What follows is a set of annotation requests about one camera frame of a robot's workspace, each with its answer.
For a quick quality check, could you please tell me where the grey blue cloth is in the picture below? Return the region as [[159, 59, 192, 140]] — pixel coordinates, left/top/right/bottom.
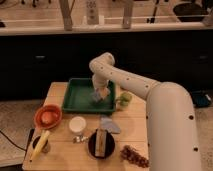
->
[[100, 117, 121, 134]]

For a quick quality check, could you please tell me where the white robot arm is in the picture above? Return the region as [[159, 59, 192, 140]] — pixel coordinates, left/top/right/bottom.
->
[[89, 53, 202, 171]]

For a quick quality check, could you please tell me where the wooden table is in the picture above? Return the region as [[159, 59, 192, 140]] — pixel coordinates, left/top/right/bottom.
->
[[21, 81, 150, 171]]

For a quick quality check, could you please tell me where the brown dried flower bunch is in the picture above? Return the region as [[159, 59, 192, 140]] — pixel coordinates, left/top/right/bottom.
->
[[120, 145, 149, 168]]

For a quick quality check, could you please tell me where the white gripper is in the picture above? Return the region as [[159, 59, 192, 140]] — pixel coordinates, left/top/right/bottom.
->
[[94, 84, 110, 99]]

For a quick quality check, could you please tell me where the small black dish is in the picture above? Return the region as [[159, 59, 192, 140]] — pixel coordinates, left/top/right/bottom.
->
[[32, 136, 50, 153]]

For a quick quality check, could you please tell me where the black cable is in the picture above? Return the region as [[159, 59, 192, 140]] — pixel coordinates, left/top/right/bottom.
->
[[0, 129, 28, 152]]

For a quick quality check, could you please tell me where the small metal object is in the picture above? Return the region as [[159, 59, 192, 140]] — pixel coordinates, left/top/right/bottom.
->
[[73, 135, 88, 143]]

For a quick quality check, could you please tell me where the green plastic tray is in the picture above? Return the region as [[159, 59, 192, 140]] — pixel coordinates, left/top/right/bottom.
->
[[61, 78, 116, 115]]

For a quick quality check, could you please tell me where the grey blue sponge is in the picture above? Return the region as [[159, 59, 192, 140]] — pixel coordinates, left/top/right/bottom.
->
[[92, 92, 102, 102]]

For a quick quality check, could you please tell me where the white cup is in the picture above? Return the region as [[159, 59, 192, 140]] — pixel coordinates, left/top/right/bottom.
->
[[69, 116, 86, 135]]

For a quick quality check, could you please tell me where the orange bowl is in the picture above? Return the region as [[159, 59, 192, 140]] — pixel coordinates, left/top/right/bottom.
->
[[34, 104, 62, 129]]

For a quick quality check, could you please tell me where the green mug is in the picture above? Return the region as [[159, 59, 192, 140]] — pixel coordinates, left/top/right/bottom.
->
[[116, 92, 132, 109]]

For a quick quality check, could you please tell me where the wooden block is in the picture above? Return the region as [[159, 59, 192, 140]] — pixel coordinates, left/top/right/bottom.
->
[[95, 129, 107, 157]]

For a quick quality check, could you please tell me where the black round plate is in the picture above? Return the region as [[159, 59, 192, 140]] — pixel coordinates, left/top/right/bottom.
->
[[88, 129, 115, 159]]

